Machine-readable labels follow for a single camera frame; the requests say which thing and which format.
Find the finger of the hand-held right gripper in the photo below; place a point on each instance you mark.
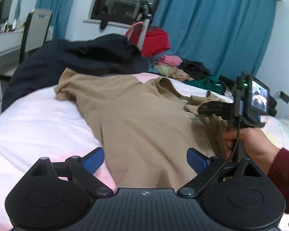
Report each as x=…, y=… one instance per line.
x=214, y=107

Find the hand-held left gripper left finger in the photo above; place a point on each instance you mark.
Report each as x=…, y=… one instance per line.
x=94, y=160

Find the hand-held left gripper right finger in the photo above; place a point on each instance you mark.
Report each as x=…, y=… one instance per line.
x=196, y=160

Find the tan printed t-shirt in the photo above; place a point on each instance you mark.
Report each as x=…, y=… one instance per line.
x=139, y=115

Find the person's right forearm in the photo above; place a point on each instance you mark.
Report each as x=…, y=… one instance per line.
x=286, y=173

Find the person's right hand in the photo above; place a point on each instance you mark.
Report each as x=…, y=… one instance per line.
x=255, y=144

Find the white patterned garment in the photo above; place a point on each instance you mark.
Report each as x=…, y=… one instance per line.
x=228, y=93

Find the green garment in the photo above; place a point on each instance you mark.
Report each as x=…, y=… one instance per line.
x=207, y=83

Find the black garment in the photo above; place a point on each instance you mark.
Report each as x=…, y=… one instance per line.
x=195, y=68

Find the beige crumpled garment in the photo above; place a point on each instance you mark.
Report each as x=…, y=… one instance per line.
x=180, y=73

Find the yellow-green garment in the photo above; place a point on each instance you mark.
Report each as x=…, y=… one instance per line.
x=162, y=69

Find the pink garment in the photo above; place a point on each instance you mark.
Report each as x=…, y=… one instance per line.
x=171, y=60

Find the wide blue curtain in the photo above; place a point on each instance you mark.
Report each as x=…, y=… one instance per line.
x=219, y=28

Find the red shorts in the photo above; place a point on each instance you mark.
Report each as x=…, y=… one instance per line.
x=156, y=41

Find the silver tripod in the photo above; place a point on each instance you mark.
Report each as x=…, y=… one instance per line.
x=144, y=28

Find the dark navy garment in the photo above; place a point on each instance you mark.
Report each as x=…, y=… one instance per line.
x=62, y=57

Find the black object under window sill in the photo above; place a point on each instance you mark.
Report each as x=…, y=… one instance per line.
x=103, y=24

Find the grey backed chair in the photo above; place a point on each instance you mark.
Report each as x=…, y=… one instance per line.
x=38, y=28

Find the dark framed window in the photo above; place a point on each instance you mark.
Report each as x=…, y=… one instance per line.
x=120, y=0

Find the white dressing table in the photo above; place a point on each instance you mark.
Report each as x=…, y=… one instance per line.
x=0, y=48

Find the narrow blue curtain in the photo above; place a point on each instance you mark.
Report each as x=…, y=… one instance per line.
x=55, y=4

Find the black wall charger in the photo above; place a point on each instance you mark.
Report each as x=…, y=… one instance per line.
x=285, y=97

